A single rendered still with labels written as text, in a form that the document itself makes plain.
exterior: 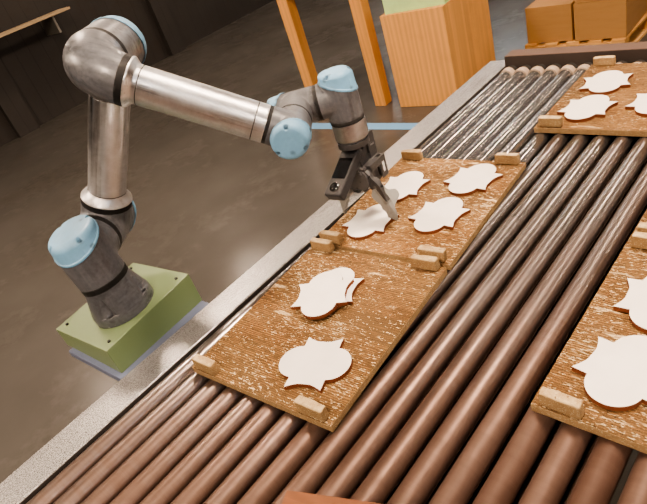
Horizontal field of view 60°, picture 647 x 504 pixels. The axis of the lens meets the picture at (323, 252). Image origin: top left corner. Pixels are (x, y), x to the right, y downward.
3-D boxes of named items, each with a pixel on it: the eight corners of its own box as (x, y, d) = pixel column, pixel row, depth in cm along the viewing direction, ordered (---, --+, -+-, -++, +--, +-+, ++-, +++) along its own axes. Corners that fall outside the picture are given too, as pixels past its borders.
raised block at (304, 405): (297, 412, 92) (291, 401, 90) (304, 404, 93) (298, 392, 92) (325, 424, 88) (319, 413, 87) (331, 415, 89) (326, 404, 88)
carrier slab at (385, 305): (194, 372, 110) (191, 367, 109) (315, 250, 134) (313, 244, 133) (333, 433, 88) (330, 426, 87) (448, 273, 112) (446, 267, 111)
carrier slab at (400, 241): (318, 247, 134) (316, 241, 133) (403, 161, 157) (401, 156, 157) (451, 270, 112) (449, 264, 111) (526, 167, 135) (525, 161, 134)
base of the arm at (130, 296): (87, 318, 137) (63, 288, 131) (137, 279, 143) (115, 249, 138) (111, 336, 126) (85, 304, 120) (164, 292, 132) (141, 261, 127)
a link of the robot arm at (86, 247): (70, 298, 126) (31, 252, 119) (91, 263, 137) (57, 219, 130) (115, 284, 123) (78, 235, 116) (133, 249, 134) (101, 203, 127)
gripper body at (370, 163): (390, 175, 130) (379, 128, 123) (371, 195, 125) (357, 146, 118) (364, 173, 135) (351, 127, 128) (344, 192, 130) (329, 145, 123)
